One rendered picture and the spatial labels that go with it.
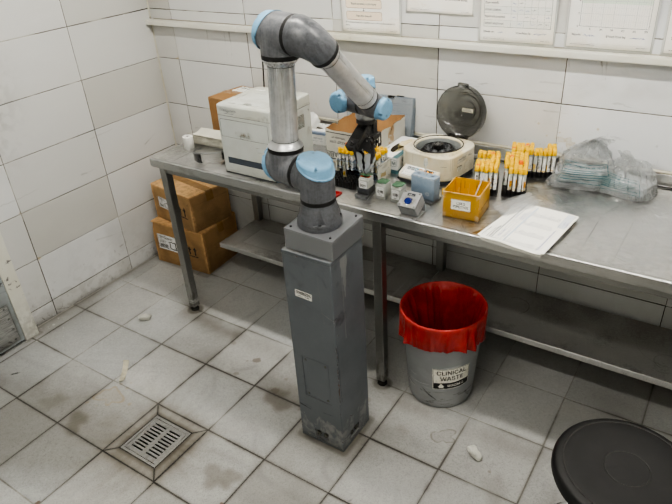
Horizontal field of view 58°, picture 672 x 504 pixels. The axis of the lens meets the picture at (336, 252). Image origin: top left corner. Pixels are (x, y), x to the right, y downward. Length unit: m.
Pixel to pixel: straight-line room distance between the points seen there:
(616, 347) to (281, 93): 1.65
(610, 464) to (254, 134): 1.69
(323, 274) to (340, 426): 0.68
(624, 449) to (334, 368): 0.98
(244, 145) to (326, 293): 0.82
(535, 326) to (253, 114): 1.45
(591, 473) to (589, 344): 1.07
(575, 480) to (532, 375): 1.27
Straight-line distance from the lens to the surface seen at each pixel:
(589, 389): 2.88
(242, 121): 2.52
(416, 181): 2.29
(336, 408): 2.35
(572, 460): 1.69
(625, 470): 1.71
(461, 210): 2.16
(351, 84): 1.92
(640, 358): 2.67
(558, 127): 2.60
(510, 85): 2.61
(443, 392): 2.60
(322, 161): 1.90
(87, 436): 2.84
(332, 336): 2.12
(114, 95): 3.58
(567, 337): 2.68
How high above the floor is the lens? 1.89
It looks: 31 degrees down
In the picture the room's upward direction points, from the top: 4 degrees counter-clockwise
